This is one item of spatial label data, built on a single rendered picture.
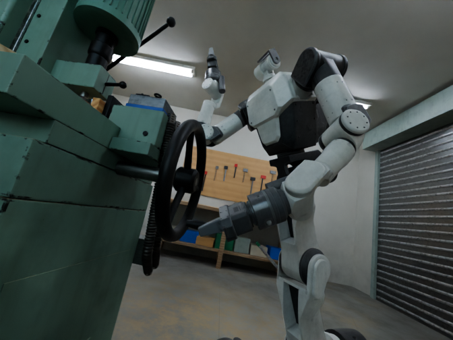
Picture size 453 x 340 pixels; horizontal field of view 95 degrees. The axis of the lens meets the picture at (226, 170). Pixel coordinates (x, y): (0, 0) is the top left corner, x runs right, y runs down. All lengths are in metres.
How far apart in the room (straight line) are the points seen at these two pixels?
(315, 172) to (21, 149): 0.53
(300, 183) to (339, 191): 4.10
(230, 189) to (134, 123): 3.44
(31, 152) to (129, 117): 0.23
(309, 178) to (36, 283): 0.55
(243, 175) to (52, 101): 3.68
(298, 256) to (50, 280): 0.75
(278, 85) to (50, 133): 0.70
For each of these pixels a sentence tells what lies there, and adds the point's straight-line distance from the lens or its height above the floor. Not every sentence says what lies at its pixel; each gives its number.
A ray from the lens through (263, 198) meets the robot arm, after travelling 0.49.
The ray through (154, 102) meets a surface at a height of 0.99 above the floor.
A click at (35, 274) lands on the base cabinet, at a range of 0.50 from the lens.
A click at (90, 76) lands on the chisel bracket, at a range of 0.70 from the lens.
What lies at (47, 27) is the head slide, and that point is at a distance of 0.82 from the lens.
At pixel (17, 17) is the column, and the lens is 0.87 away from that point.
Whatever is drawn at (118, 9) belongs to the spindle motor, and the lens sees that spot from 0.78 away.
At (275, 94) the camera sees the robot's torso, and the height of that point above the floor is 1.22.
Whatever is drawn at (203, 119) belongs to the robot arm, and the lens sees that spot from 1.08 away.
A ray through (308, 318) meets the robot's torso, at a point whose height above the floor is 0.44.
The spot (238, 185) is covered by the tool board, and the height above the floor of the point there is 1.37.
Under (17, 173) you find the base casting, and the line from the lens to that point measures 0.42.
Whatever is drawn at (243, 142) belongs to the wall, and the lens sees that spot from 4.18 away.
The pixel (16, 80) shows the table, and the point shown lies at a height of 0.86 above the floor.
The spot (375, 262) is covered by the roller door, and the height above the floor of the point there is 0.51.
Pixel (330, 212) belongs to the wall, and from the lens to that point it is 4.45.
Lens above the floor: 0.74
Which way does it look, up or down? 13 degrees up
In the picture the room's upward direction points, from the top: 11 degrees clockwise
